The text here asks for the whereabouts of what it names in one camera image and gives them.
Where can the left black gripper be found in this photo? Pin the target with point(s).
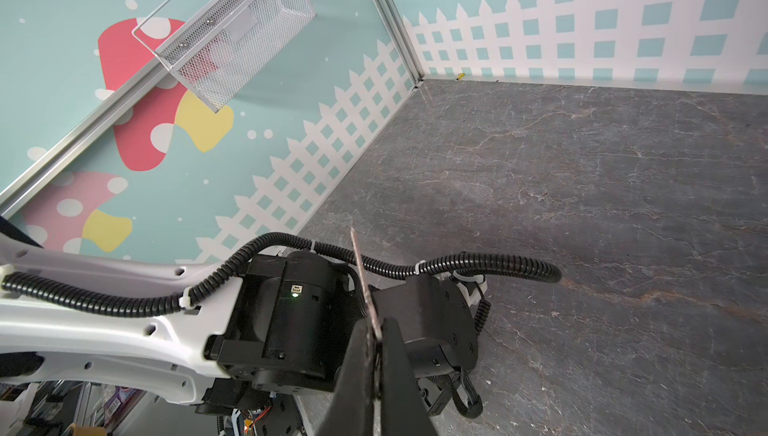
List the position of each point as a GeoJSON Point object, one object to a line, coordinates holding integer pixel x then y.
{"type": "Point", "coordinates": [436, 325]}

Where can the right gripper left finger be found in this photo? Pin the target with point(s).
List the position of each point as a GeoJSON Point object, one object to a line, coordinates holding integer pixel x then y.
{"type": "Point", "coordinates": [351, 411]}

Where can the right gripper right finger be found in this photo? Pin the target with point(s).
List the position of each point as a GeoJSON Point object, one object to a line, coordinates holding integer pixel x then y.
{"type": "Point", "coordinates": [402, 410]}

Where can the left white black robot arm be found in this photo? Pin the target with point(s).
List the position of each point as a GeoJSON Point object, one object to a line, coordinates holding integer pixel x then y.
{"type": "Point", "coordinates": [283, 314]}

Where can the white mesh wall basket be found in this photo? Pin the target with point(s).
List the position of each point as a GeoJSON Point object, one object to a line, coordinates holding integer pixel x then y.
{"type": "Point", "coordinates": [214, 48]}

